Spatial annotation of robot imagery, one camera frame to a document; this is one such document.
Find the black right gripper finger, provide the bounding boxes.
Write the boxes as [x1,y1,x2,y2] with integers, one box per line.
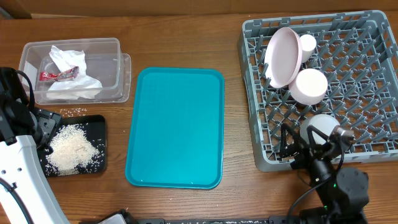
[279,123,307,159]
[306,124,330,147]

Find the pile of white rice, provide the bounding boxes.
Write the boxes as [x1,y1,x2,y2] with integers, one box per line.
[43,124,105,177]

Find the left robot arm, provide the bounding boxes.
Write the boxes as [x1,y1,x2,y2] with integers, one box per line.
[1,67,68,223]

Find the black tray bin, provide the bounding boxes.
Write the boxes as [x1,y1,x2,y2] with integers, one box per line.
[40,114,107,173]

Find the grey bowl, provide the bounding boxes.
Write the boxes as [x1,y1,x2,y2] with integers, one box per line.
[300,114,340,144]

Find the spilled rice grains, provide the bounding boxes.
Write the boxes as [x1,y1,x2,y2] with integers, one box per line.
[60,107,88,118]

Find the white cup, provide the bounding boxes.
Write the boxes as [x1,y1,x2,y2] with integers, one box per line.
[300,34,317,63]

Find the teal plastic tray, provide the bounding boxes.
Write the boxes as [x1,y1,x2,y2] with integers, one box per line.
[125,67,224,189]

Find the grey dish rack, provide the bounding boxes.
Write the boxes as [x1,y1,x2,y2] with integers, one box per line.
[238,10,397,172]

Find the white napkin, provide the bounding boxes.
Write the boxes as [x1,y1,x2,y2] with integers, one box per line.
[46,45,103,100]

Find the pink plate with rice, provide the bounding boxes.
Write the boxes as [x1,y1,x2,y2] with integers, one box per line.
[264,27,303,88]

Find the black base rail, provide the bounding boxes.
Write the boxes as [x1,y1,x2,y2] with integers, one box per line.
[79,208,299,224]

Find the red snack wrapper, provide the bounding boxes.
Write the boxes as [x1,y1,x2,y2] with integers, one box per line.
[39,67,80,82]

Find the clear plastic bin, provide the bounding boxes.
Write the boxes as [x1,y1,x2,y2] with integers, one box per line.
[19,38,131,105]

